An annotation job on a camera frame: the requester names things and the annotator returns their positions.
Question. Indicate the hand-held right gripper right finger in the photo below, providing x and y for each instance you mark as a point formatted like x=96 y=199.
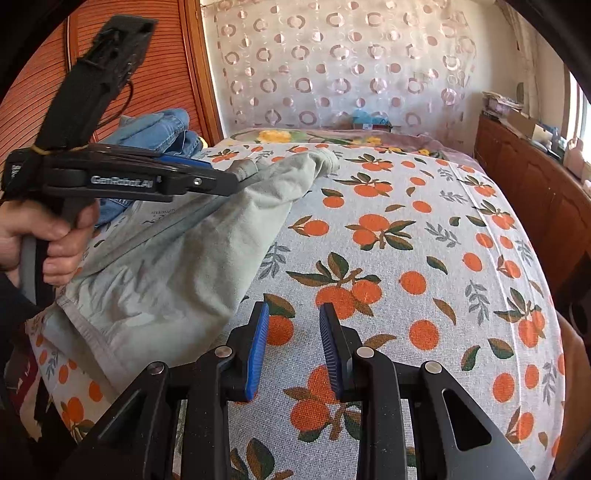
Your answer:
x=331 y=355

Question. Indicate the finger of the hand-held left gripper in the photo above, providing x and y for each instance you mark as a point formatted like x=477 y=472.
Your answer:
x=207 y=183
x=189 y=162

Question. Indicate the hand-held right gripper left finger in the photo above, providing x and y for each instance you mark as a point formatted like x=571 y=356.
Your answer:
x=257 y=355

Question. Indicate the grey-green pants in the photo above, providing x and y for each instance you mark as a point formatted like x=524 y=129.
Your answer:
x=194 y=258

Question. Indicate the person's left hand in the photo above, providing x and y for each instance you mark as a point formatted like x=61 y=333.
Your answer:
x=69 y=240

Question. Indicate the yellow soft item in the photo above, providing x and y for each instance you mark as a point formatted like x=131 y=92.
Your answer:
x=203 y=142

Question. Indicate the light blue folded jeans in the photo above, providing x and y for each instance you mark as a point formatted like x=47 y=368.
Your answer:
x=152 y=127

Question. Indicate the floral blanket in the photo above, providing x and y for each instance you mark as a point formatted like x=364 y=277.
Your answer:
x=286 y=136

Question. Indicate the orange fruit print bedsheet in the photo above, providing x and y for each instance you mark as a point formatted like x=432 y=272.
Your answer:
x=415 y=258

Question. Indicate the blue plastic bag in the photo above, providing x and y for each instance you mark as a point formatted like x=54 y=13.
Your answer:
x=367 y=115

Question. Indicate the cardboard box with label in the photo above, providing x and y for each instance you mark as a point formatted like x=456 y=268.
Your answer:
x=376 y=125

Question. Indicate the circle pattern sheer curtain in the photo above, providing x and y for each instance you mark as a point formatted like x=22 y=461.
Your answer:
x=346 y=60

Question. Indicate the long wooden cabinet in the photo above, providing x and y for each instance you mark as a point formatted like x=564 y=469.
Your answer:
x=521 y=184

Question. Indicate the open flat cardboard box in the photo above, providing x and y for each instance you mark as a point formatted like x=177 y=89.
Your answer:
x=528 y=127

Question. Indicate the pile of papers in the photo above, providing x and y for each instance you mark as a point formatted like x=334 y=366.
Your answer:
x=501 y=102

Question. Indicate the white plastic jug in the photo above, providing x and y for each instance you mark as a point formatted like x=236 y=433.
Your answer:
x=575 y=159

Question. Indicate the beige window curtain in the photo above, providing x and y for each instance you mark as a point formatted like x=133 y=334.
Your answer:
x=524 y=55

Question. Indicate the window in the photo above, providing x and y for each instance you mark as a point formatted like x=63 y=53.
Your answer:
x=579 y=110

